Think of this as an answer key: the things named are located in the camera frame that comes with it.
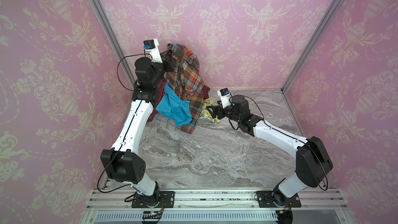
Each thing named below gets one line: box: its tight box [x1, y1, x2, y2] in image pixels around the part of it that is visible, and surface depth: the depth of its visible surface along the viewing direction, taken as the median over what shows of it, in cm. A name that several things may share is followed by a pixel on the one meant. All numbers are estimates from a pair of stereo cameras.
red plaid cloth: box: [164, 43, 205, 135], surface depth 79 cm
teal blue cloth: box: [155, 82, 193, 128], surface depth 89 cm
